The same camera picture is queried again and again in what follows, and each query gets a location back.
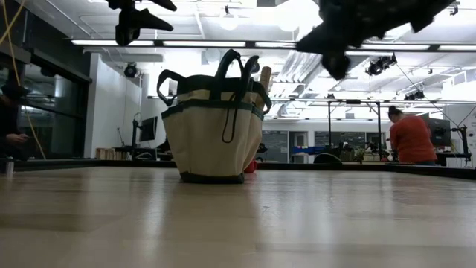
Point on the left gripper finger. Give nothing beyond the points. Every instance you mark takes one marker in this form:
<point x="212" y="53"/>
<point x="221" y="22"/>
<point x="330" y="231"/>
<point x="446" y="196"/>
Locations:
<point x="167" y="5"/>
<point x="130" y="26"/>

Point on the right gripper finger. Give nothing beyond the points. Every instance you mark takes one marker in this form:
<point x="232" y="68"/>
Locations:
<point x="336" y="63"/>
<point x="320" y="44"/>

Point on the red knitted garden glove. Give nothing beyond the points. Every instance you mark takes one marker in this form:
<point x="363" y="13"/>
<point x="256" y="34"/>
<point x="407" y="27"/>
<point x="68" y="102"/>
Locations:
<point x="251" y="167"/>

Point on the monitor on black arm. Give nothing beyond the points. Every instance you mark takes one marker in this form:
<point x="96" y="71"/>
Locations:
<point x="442" y="134"/>

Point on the overhead light bar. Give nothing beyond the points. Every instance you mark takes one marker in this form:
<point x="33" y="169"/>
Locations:
<point x="204" y="44"/>

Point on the black chair back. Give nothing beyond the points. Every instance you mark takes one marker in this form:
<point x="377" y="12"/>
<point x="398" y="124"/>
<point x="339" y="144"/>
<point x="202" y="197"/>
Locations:
<point x="327" y="159"/>

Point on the black monitor on stand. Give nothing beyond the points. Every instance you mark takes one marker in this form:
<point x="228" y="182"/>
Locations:
<point x="148" y="128"/>

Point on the person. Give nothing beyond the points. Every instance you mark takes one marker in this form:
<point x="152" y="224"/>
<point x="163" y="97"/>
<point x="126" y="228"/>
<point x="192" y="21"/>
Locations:
<point x="7" y="123"/>
<point x="413" y="141"/>

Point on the black case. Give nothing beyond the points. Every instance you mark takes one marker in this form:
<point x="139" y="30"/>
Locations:
<point x="143" y="153"/>

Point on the stack of wooden boards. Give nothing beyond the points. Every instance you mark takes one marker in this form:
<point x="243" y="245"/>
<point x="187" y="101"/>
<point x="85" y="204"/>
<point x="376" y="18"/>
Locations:
<point x="109" y="153"/>

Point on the black ceiling camera cluster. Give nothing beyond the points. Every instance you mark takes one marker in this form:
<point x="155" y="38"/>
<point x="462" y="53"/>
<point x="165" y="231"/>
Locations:
<point x="379" y="65"/>
<point x="414" y="96"/>

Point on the round black ceiling camera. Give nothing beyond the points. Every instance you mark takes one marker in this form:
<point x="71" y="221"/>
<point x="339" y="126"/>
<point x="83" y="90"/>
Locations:
<point x="131" y="70"/>
<point x="256" y="67"/>

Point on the black metal frame stand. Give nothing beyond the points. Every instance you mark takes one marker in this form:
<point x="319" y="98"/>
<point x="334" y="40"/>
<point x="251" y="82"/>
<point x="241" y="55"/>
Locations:
<point x="329" y="126"/>

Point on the black table edge frame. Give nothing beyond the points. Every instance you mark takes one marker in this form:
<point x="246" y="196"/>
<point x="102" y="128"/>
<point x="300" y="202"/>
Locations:
<point x="409" y="169"/>

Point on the small grey metal post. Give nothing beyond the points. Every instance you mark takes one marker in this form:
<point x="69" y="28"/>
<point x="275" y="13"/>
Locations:
<point x="9" y="167"/>

